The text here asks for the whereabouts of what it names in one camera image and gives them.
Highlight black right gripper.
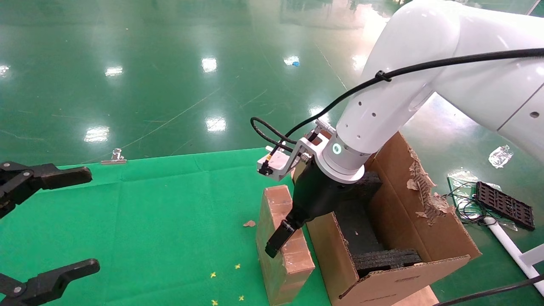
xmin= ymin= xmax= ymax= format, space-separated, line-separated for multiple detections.
xmin=265 ymin=163 xmax=365 ymax=258

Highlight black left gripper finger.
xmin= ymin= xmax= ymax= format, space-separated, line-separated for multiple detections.
xmin=0 ymin=258 xmax=101 ymax=306
xmin=0 ymin=161 xmax=93 ymax=218

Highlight small long cardboard box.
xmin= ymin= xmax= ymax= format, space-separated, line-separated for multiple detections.
xmin=255 ymin=185 xmax=316 ymax=306

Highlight large open cardboard carton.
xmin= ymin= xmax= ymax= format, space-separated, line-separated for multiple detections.
xmin=293 ymin=131 xmax=482 ymax=306

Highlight green table cloth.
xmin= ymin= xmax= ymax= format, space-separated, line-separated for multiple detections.
xmin=0 ymin=147 xmax=332 ymax=306

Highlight black foam insert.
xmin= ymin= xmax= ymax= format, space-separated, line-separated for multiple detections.
xmin=334 ymin=171 xmax=422 ymax=277

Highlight flat clear plastic sheet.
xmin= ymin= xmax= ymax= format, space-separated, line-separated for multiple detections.
xmin=447 ymin=171 xmax=483 ymax=200

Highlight black perforated plastic tray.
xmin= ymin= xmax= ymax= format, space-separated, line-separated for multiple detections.
xmin=475 ymin=181 xmax=536 ymax=231

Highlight crumpled clear plastic bag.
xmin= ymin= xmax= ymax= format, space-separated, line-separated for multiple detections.
xmin=488 ymin=145 xmax=514 ymax=169

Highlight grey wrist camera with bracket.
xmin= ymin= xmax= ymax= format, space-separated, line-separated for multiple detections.
xmin=257 ymin=131 xmax=326 ymax=182

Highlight thick black braided cable loop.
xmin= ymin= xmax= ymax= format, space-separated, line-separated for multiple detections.
xmin=250 ymin=117 xmax=298 ymax=153

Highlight thin tangled floor wires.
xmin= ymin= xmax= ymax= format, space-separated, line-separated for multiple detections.
xmin=442 ymin=182 xmax=489 ymax=225

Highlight loose black cable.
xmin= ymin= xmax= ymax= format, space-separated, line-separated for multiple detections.
xmin=433 ymin=274 xmax=544 ymax=306

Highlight white pipe frame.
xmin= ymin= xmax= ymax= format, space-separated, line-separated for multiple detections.
xmin=484 ymin=217 xmax=544 ymax=297

